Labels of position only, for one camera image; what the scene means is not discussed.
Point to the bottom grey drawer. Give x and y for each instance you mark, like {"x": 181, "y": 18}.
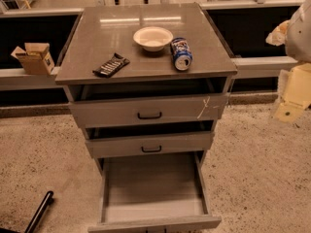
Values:
{"x": 158, "y": 193}

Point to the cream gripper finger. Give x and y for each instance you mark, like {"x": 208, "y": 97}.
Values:
{"x": 294, "y": 93}
{"x": 278, "y": 35}

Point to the middle grey drawer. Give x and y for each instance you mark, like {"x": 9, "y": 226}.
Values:
{"x": 152, "y": 144}

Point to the white bowl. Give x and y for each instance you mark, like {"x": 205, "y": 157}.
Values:
{"x": 152, "y": 38}

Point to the grey drawer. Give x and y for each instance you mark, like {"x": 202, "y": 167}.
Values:
{"x": 152, "y": 144}
{"x": 148, "y": 110}
{"x": 158, "y": 193}

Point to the black rxbar chocolate wrapper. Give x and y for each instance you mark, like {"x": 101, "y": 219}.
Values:
{"x": 111, "y": 67}

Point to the grey drawer cabinet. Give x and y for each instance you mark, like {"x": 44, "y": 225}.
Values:
{"x": 102, "y": 31}

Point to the top grey drawer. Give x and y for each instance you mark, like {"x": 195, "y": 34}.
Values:
{"x": 148, "y": 110}

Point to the blue soda can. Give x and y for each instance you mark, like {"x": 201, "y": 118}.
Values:
{"x": 182, "y": 56}

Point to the small cardboard box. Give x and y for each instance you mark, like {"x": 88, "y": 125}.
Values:
{"x": 35, "y": 58}

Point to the grey ledge rail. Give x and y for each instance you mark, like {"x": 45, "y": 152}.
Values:
{"x": 247, "y": 68}

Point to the black pole on floor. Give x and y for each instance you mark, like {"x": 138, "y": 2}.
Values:
{"x": 47, "y": 200}

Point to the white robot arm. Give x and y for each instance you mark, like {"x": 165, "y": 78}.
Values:
{"x": 298, "y": 37}

